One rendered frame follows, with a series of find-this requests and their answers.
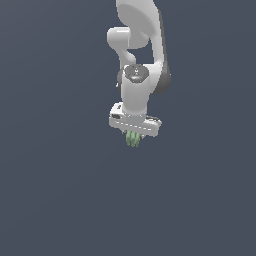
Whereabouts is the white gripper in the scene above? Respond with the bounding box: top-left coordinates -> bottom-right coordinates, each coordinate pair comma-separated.
108,102 -> 163,138

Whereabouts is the small green object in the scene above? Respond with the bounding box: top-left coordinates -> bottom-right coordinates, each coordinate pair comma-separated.
125,131 -> 142,148

